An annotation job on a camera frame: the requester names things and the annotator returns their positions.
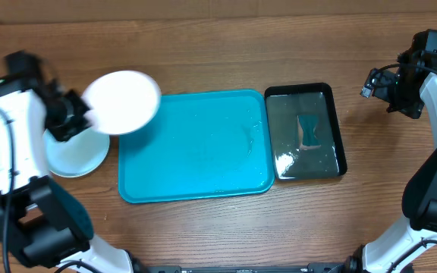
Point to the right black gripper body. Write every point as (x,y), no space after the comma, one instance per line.
(389,91)

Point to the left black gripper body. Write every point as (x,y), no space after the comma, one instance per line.
(70,115)

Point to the light blue plate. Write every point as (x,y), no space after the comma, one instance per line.
(79,156)

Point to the pink white plate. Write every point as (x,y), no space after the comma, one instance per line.
(121,102)

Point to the green scrubbing sponge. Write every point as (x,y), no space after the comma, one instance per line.
(306,130)

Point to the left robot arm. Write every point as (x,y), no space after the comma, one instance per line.
(41,224)

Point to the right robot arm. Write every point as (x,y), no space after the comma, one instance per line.
(416,230)

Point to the black rectangular water tray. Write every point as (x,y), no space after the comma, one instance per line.
(283,105)

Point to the teal plastic tray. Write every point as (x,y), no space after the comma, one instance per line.
(198,146)

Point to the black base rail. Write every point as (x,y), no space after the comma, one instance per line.
(316,267)

